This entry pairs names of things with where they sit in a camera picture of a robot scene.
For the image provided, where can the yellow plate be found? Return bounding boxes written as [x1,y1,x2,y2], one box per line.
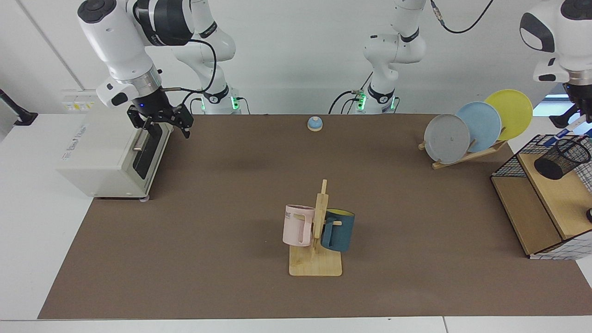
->
[484,89,533,141]

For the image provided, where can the light blue plate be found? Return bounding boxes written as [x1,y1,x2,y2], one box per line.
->
[456,102,502,153]

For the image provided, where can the white wall socket panel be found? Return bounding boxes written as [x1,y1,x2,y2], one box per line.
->
[62,89,101,114]

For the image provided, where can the brown table cloth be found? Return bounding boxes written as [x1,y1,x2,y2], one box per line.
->
[38,114,592,320]

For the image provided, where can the black base cables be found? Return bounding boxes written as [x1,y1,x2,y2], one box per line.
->
[328,72,370,115]

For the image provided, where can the black mesh pen holder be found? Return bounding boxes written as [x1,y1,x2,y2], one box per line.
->
[534,137,592,180]

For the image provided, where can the wooden cup stand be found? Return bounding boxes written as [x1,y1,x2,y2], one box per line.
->
[289,179,343,277]

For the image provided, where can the pale toaster oven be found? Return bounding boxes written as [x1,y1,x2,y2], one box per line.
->
[56,90,174,202]

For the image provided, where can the grey plate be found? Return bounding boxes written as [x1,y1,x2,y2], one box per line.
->
[424,114,471,165]

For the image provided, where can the blue and white marker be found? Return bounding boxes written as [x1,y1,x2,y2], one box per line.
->
[556,116,588,139]

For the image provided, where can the wooden plate rack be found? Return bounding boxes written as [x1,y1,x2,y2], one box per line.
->
[418,127,508,170]

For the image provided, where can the black clamp stand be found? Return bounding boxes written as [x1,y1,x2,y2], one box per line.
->
[0,89,38,126]
[549,104,579,130]

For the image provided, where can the wire basket with wooden floor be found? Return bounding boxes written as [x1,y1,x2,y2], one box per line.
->
[490,134,592,260]

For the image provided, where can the pink cup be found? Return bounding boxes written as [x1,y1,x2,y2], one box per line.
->
[283,204,316,247]

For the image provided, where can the dark blue cup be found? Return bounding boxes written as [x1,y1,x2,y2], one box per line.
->
[321,209,356,253]

